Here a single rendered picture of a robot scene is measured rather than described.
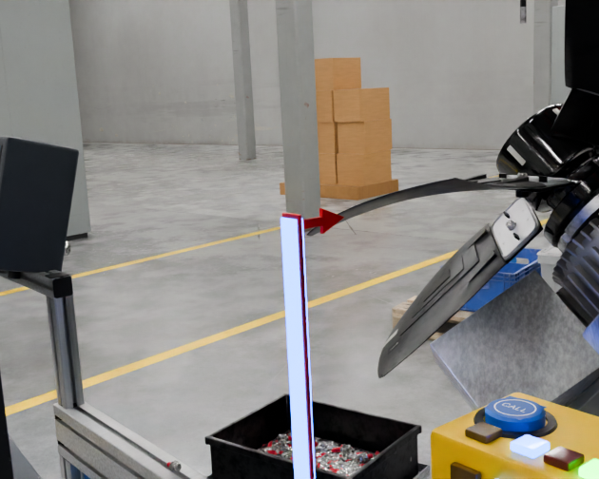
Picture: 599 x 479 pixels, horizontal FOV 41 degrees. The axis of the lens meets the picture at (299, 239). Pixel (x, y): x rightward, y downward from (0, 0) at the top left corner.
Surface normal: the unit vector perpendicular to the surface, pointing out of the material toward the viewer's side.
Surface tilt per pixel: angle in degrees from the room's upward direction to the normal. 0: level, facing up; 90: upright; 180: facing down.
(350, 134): 90
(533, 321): 55
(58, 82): 90
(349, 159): 90
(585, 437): 0
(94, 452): 90
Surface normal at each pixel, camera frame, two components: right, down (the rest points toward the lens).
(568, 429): -0.05, -0.98
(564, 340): -0.24, -0.40
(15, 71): 0.75, 0.09
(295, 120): -0.66, 0.17
